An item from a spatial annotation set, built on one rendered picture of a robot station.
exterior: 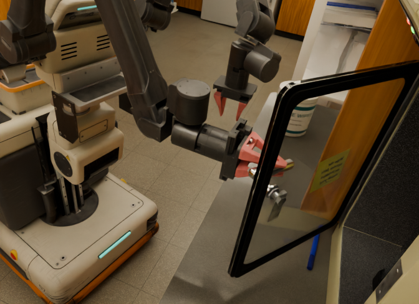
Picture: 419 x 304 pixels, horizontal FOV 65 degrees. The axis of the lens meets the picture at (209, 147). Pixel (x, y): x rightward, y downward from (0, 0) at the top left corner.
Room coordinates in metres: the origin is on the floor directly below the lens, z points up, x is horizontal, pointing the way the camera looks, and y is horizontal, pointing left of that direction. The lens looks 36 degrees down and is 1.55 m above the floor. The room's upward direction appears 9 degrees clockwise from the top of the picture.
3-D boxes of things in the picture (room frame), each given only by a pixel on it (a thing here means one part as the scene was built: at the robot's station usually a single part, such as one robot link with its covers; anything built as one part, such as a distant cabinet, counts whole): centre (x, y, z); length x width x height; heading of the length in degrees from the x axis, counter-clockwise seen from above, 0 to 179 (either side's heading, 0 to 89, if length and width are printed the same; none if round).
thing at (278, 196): (0.37, -0.12, 1.18); 0.02 x 0.02 x 0.06; 37
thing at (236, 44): (0.77, -0.05, 1.27); 0.07 x 0.06 x 0.07; 42
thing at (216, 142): (0.48, -0.02, 1.20); 0.07 x 0.07 x 0.10; 73
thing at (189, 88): (0.51, 0.07, 1.24); 0.12 x 0.09 x 0.11; 62
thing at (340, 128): (0.44, -0.19, 1.19); 0.30 x 0.01 x 0.40; 127
